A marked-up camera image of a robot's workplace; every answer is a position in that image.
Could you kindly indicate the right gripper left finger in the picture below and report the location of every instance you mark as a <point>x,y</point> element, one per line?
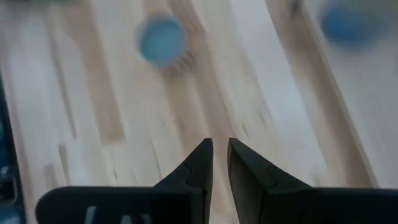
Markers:
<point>140,205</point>

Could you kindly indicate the orange bean print can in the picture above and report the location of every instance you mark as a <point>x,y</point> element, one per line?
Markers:
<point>161,40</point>

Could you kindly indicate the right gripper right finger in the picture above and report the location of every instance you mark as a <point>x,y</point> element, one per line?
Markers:
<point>295,207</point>

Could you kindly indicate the blue pea pod can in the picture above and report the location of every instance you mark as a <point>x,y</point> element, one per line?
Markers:
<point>351,23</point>

